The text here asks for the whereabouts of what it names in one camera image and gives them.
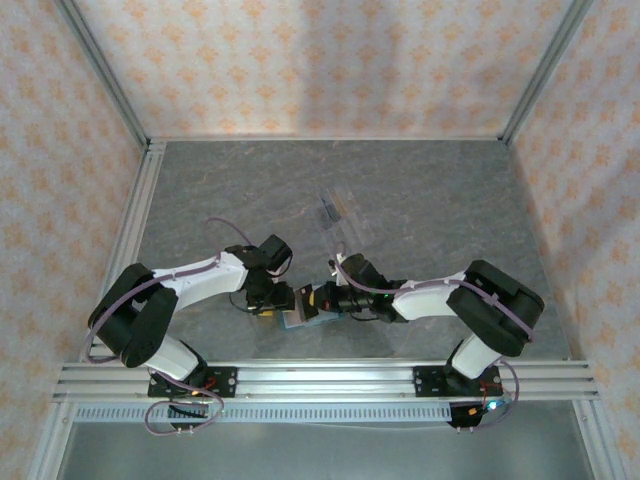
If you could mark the blue card holder wallet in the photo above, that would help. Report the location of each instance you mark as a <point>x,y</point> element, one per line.
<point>300,325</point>

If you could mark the clear acrylic card stand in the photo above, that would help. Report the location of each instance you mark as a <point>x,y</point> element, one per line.
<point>345,220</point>

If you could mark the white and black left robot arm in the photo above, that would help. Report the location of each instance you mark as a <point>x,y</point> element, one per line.
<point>210,282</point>

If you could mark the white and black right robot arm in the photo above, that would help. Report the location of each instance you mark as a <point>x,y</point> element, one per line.
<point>425,302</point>

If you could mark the black base controller board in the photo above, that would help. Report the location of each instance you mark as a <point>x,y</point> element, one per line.
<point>187,411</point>
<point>465,417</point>

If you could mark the grey sheet metal panel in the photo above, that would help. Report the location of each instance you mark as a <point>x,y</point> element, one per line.
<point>325,455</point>

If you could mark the wide aluminium frame rail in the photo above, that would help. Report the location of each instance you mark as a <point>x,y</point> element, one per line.
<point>325,380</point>

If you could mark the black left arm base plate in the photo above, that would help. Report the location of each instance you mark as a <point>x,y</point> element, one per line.
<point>227,382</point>

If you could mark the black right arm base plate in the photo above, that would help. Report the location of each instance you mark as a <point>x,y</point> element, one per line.
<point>425,382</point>

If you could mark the aluminium side frame rail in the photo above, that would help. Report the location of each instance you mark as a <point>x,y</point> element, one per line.
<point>142,210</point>

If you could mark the thin aluminium table edge rail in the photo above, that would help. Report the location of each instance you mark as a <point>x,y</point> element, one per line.
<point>325,137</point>

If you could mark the aluminium frame leg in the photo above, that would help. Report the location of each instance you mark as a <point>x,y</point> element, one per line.
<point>593,440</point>
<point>50,445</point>

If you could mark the aluminium frame post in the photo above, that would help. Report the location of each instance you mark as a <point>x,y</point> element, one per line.
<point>545,67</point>
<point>100,62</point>

